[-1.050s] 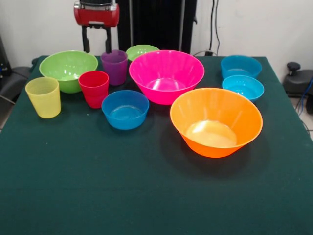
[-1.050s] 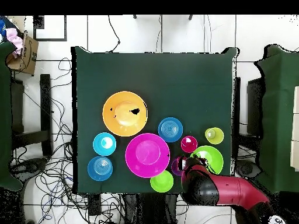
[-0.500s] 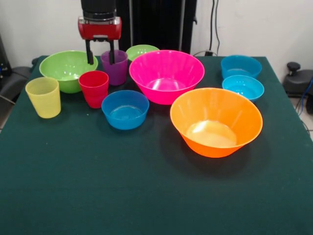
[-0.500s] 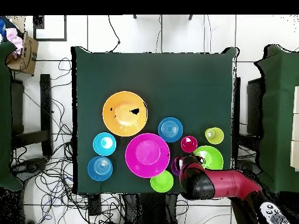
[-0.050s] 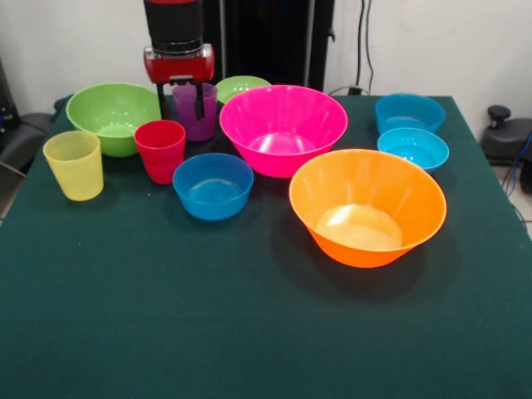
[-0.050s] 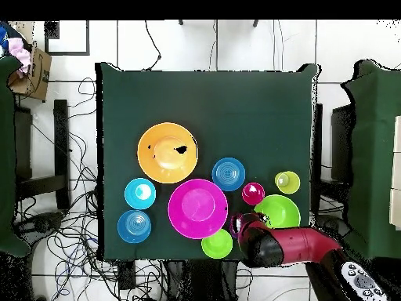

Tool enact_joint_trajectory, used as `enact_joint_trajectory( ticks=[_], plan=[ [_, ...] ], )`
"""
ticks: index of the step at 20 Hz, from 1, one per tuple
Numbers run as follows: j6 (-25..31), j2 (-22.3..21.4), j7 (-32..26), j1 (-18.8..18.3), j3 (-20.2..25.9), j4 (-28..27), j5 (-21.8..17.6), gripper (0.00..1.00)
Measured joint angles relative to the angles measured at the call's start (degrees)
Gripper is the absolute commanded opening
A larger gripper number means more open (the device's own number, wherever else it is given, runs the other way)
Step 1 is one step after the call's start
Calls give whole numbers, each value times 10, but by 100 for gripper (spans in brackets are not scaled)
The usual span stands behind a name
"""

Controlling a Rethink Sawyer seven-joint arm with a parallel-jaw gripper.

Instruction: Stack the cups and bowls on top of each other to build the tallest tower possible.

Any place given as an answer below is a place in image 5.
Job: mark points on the orange plastic bowl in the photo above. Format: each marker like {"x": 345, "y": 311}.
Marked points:
{"x": 365, "y": 199}

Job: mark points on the red plastic cup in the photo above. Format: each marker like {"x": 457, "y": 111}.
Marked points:
{"x": 160, "y": 154}

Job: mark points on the dark green tablecloth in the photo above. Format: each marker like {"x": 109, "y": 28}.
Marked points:
{"x": 166, "y": 311}

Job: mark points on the small green plastic bowl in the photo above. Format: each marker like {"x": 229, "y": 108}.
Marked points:
{"x": 239, "y": 88}

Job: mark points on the black wall plug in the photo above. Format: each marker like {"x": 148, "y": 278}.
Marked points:
{"x": 354, "y": 89}

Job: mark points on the black equipment box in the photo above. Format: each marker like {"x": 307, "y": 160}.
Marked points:
{"x": 7, "y": 104}

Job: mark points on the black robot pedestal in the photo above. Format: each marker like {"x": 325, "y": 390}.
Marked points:
{"x": 266, "y": 41}

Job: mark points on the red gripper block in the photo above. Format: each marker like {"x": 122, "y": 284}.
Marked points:
{"x": 178, "y": 68}

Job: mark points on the purple plastic cup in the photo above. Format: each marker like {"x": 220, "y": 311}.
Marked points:
{"x": 187, "y": 124}

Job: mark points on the black floor stand base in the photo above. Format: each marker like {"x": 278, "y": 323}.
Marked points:
{"x": 507, "y": 139}
{"x": 25, "y": 137}

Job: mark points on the pink plastic bowl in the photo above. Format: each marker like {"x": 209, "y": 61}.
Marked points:
{"x": 282, "y": 124}

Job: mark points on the light blue plastic bowl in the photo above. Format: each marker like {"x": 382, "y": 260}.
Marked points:
{"x": 413, "y": 147}

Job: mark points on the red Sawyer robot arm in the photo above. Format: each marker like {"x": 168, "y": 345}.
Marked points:
{"x": 174, "y": 21}

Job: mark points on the large green plastic bowl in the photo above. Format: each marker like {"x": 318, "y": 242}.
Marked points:
{"x": 112, "y": 112}

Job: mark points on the yellow plastic cup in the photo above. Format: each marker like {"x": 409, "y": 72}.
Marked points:
{"x": 75, "y": 170}

